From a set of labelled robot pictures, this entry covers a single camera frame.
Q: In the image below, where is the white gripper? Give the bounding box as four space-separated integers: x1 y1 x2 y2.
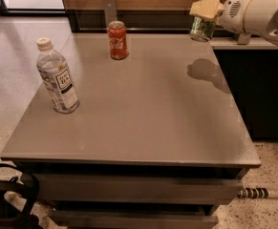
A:
189 0 261 34

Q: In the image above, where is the green soda can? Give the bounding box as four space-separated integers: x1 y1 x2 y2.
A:
189 0 221 42

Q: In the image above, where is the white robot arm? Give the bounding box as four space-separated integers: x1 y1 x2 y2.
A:
189 0 278 46

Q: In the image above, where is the red cola can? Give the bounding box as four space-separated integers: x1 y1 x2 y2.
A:
107 21 128 60

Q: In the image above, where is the grey drawer cabinet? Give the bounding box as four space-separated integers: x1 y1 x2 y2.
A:
2 34 260 229

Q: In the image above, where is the clear plastic tea bottle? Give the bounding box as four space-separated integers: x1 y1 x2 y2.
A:
36 37 79 114

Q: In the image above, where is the black chair base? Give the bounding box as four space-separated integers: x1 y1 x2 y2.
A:
0 164 43 229

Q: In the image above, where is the right metal wall bracket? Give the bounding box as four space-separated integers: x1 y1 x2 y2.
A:
233 33 251 45

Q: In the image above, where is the metal wall bracket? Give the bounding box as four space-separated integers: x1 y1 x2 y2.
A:
233 33 251 45
103 0 118 26

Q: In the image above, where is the left metal wall bracket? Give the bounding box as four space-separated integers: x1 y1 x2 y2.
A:
103 0 118 26

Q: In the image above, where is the black white striped cable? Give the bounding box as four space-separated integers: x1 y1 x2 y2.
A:
236 187 278 200

